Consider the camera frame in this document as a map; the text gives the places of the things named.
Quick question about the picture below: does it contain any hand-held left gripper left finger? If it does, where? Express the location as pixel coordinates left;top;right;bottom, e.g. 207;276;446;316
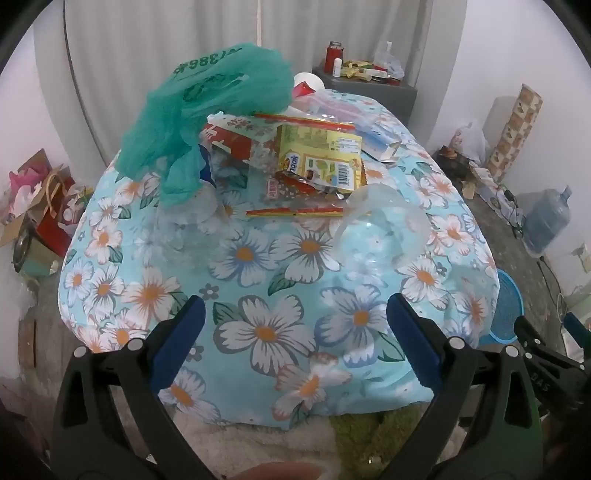
52;294;218;480

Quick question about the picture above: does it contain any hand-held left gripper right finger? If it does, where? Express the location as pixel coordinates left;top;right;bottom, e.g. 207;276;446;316
387;292;546;480

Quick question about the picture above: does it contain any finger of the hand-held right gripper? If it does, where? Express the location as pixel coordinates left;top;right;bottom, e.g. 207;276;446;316
564;312;591;358
513;315;591;408

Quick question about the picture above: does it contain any blue white medicine box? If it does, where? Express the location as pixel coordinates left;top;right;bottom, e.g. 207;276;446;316
355;117;409;162

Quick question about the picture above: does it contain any red white carton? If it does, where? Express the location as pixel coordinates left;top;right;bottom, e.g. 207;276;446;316
203;114;278;160

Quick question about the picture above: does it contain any person's left hand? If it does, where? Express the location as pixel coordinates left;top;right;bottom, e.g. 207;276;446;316
230;463;325;480

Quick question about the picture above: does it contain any blue plastic basin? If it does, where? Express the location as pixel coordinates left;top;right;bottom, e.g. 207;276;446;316
478;270;525;347

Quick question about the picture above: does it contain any green shaggy rug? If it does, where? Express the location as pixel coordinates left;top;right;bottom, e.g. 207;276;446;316
330;401;543;480

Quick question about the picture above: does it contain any large clear water jug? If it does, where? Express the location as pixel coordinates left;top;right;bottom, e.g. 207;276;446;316
522;185;573;257

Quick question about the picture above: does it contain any clear plastic bottle blue label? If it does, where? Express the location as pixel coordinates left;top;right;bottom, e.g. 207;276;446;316
150;143;234;252

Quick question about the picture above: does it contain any floral light blue tablecloth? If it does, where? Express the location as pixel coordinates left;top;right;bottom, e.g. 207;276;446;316
58;90;502;428

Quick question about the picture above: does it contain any clear plastic dome container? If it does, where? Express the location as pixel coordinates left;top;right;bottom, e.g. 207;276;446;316
333;184;431;273

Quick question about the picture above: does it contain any printed floor cloth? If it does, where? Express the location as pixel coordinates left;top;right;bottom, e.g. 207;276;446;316
471;166;515;208

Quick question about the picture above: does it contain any teal gift box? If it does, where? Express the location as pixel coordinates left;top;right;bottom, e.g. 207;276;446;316
14;235;62;278

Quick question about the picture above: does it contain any red gift bag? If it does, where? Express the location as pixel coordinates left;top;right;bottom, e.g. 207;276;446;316
37;166;93;257

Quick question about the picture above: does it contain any clear zip bag red strip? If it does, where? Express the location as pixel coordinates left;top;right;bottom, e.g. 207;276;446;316
245;112;368;220

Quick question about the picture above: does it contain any small red snack packet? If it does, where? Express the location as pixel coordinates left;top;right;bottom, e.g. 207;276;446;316
265;178;320;200

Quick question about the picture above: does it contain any patterned wrapping paper roll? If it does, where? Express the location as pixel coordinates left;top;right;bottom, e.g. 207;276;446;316
488;84;543;181

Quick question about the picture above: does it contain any white printed plastic bag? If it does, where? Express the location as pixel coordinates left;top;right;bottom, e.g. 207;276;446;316
450;121;488;162

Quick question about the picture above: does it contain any yellow snack box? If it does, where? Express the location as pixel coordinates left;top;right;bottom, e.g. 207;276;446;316
276;124;363;191

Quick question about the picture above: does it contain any pink tissue paper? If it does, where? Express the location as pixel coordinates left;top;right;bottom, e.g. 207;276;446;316
9;168;47;195

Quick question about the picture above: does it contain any grey cabinet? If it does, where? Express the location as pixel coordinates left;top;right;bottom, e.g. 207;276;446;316
313;67;419;125

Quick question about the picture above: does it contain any green plastic bag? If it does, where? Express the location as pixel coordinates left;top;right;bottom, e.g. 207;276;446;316
115;42;296;208

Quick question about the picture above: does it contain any pile of snack packets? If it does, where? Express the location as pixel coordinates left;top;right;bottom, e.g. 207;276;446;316
344;60;402;86

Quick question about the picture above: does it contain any clear plastic bag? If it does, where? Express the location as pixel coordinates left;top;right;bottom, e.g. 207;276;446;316
373;41;406;79

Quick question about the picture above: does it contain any white curtain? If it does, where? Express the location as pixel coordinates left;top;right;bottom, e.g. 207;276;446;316
34;0;444;139

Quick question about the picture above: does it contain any black cable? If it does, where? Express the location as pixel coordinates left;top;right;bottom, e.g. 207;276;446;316
501;187;527;238

